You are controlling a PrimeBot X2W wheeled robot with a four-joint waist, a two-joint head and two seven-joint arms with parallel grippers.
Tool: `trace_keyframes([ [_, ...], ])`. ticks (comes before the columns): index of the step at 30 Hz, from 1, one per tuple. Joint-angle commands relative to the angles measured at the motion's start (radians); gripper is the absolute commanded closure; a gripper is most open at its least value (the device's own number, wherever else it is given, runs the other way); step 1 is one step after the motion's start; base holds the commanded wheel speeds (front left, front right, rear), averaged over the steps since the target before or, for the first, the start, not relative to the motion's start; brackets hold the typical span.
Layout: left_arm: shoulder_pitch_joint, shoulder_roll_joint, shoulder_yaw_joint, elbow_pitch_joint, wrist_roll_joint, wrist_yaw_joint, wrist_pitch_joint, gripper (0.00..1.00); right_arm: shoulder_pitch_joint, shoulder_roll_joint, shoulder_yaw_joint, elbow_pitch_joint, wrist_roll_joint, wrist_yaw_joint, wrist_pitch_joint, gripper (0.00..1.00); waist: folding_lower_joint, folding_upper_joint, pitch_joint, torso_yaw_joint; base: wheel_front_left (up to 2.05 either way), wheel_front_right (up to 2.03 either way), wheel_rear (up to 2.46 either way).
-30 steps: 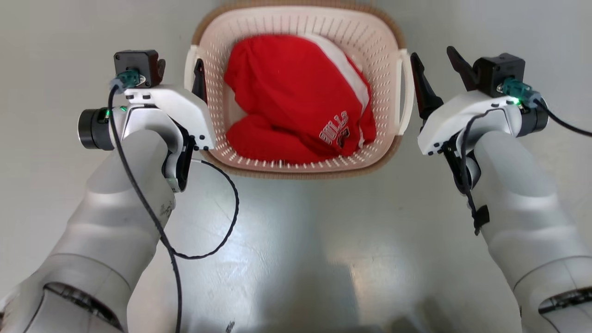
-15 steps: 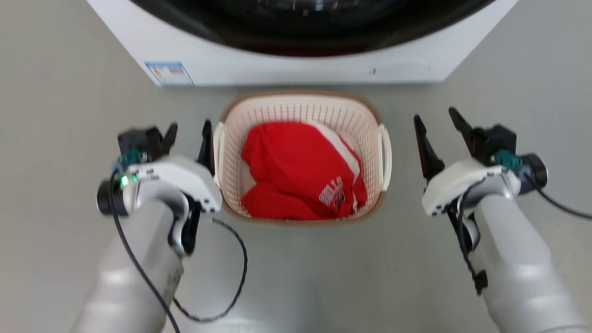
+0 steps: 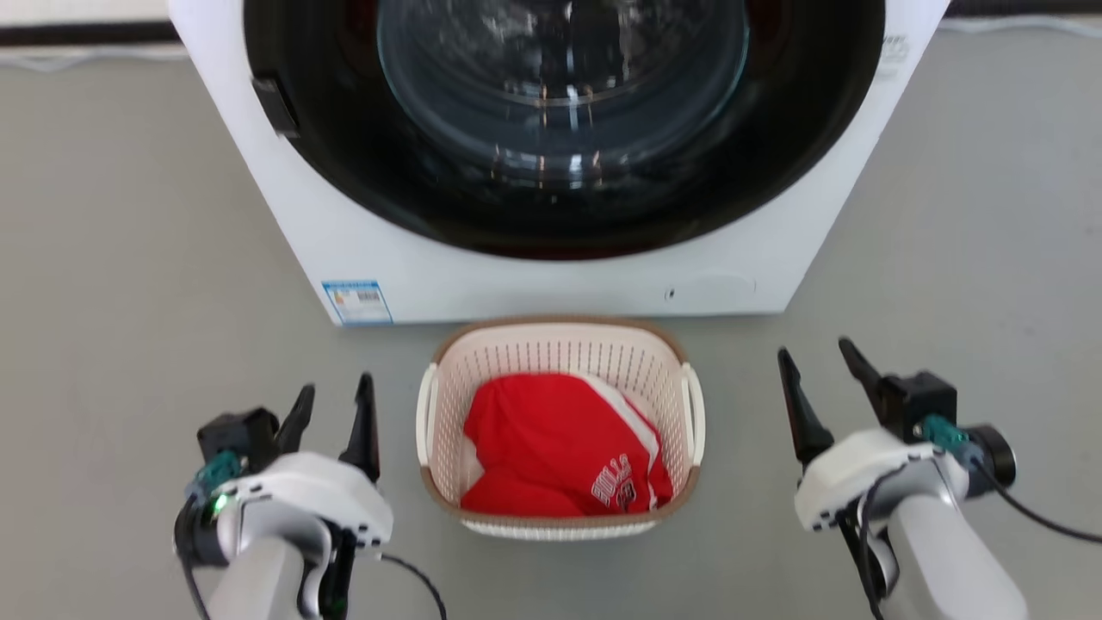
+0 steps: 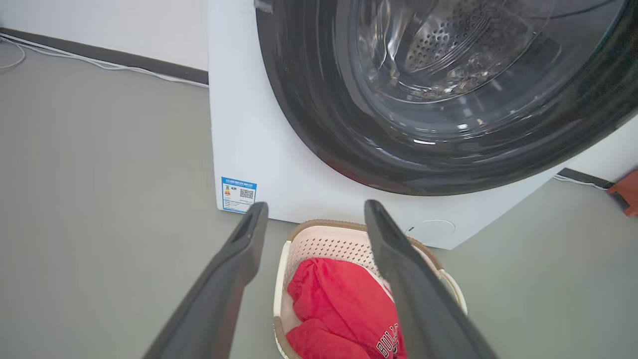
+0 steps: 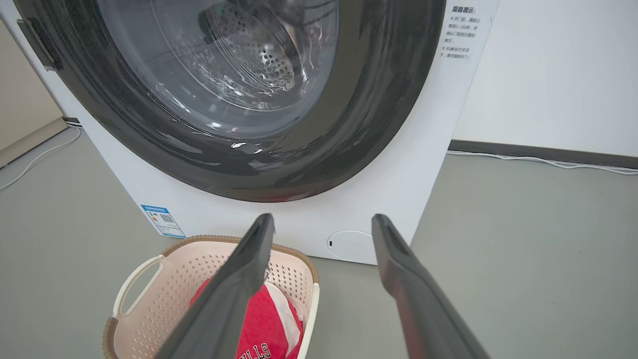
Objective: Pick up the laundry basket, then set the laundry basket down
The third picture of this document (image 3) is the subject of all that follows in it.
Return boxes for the white perforated laundry basket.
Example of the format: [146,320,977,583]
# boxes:
[416,315,707,542]

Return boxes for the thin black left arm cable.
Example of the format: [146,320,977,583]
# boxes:
[379,554,447,620]

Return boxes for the white front-load washing machine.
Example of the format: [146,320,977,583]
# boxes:
[168,0,952,326]

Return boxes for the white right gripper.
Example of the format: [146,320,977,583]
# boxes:
[777,337,970,533]

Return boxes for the round white filter cover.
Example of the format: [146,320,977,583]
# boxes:
[663,274,758,307]

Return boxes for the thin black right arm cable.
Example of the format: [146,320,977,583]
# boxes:
[971,461,1102,545]

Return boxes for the red basketball jersey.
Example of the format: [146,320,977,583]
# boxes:
[461,372,675,518]

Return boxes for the small printed text sticker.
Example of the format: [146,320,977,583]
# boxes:
[878,34,912,83]

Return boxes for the round black glass washer door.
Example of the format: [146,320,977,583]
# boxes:
[244,0,886,261]

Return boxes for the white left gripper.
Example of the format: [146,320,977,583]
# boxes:
[217,372,395,554]

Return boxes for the blue energy label sticker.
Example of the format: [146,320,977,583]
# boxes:
[321,280,394,326]

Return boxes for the white floor cable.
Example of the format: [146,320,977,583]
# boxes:
[938,15,1102,40]
[0,50,190,73]

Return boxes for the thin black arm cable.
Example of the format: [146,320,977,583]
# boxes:
[379,554,447,620]
[971,461,1102,545]

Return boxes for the steel washing drum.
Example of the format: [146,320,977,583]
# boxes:
[376,0,750,190]

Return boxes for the black door latch handle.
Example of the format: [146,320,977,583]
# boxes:
[251,76,300,139]

